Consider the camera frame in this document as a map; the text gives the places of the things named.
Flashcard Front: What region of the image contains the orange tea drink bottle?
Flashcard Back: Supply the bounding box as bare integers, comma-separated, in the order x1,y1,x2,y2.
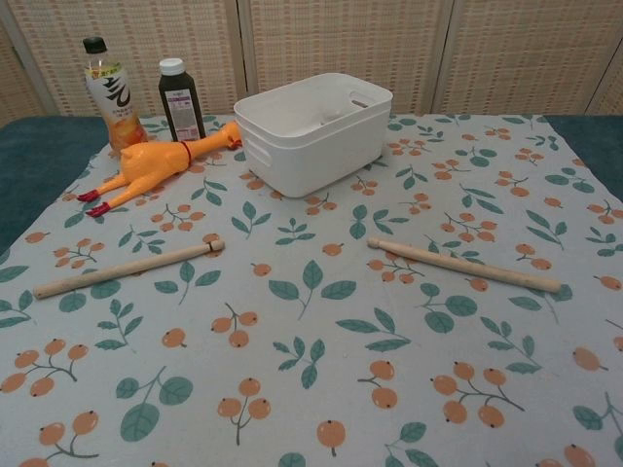
81,37,146,160

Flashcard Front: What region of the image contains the floral fruit print tablecloth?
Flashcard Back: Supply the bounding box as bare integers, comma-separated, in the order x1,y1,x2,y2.
0,112,623,467

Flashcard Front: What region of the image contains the white plastic storage bin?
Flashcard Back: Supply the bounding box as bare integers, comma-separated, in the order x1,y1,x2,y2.
233,72,392,199

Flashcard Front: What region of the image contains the orange rubber chicken toy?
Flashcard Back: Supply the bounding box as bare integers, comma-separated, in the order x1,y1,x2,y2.
76,121,244,219

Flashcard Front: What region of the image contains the dark bottle with white cap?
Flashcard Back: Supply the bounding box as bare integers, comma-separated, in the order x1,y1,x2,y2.
158,57,207,143

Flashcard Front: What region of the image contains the wooden stick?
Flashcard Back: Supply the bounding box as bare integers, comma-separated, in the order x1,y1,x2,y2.
32,233,228,300
366,235,562,295

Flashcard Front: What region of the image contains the woven folding screen panel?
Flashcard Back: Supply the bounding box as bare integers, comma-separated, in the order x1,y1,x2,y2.
242,0,457,117
0,0,247,123
440,0,623,118
0,21,23,124
594,57,623,118

